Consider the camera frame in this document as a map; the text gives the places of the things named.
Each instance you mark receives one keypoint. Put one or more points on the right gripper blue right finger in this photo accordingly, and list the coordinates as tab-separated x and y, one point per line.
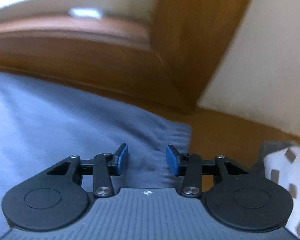
188	166

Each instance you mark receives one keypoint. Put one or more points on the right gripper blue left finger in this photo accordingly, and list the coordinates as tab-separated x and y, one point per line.
106	165

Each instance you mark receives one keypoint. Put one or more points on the grey-blue sweatpants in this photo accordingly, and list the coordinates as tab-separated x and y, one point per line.
42	123

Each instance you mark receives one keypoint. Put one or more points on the white grey patterned folded cloth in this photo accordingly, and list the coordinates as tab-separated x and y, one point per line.
279	161

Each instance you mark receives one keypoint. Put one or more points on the white window latch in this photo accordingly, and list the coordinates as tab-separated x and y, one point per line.
81	12

